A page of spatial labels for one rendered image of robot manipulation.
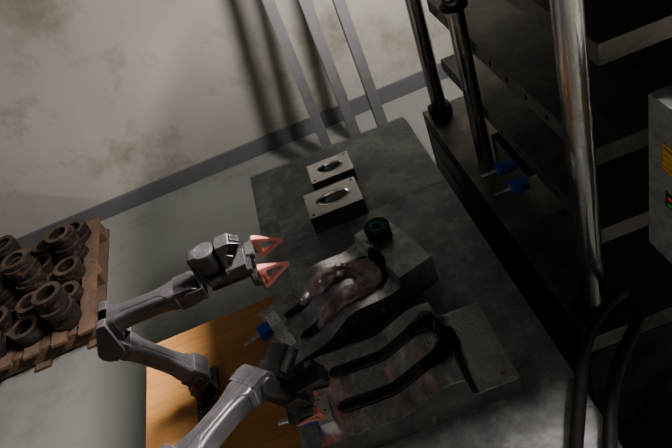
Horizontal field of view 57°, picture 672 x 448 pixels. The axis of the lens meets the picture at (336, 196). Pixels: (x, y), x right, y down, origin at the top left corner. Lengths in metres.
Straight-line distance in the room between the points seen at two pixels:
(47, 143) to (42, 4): 0.88
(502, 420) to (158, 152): 3.19
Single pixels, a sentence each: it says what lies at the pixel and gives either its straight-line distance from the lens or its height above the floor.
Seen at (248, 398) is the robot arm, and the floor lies 1.19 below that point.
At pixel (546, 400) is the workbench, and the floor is 0.80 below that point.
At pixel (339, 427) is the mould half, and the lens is 1.60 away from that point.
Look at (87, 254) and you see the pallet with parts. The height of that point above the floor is 0.13.
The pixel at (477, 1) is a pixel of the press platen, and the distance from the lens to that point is 2.25.
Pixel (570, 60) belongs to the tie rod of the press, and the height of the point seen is 1.57.
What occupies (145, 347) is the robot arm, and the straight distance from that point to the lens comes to 1.75.
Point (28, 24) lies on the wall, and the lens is 4.03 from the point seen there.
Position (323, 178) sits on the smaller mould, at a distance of 2.35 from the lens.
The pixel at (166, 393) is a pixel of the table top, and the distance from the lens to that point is 2.03.
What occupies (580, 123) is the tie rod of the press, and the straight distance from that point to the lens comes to 1.34.
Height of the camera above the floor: 2.20
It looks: 37 degrees down
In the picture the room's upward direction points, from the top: 22 degrees counter-clockwise
